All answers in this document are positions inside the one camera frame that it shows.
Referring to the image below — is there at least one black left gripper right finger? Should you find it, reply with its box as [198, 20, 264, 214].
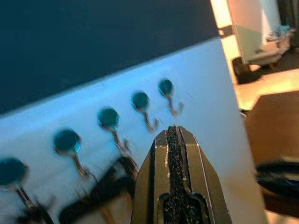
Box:
[177, 125, 232, 224]

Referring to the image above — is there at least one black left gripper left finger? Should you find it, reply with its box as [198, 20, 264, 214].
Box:
[130, 125, 187, 224]

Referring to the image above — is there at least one white partition panel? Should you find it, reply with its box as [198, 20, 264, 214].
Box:
[0, 37, 267, 224]

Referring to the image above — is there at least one blue round wall hook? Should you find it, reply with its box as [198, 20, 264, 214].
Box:
[0, 157, 36, 210]
[157, 78, 184, 117]
[130, 91, 162, 133]
[52, 128, 94, 178]
[96, 107, 131, 157]

